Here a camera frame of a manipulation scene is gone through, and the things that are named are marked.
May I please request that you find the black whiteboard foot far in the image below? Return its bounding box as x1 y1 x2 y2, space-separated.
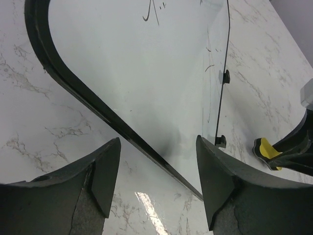
219 70 230 85

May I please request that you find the white whiteboard black frame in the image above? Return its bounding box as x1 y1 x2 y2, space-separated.
24 0 230 198

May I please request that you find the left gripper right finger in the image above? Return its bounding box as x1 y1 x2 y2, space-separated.
196 136 313 235

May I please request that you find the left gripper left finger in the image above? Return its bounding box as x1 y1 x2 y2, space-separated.
0 138 121 235

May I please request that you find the black whiteboard foot near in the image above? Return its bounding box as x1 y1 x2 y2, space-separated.
215 135 226 148

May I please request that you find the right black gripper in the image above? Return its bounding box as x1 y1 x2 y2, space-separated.
268 79 313 176

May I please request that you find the black whiteboard foot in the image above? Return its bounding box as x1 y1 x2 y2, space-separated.
215 135 226 148
219 70 230 85

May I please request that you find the yellow black whiteboard eraser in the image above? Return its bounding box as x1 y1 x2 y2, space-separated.
252 138 282 171

